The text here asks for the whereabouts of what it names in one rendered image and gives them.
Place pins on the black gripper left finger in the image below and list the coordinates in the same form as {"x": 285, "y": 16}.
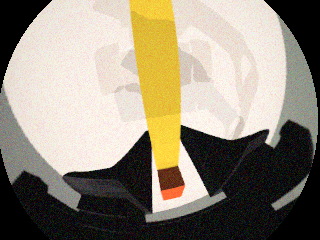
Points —
{"x": 130, "y": 178}

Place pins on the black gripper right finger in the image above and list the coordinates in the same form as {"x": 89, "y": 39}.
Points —
{"x": 215, "y": 158}

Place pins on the yellow long bar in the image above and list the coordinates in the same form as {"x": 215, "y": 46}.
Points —
{"x": 157, "y": 59}

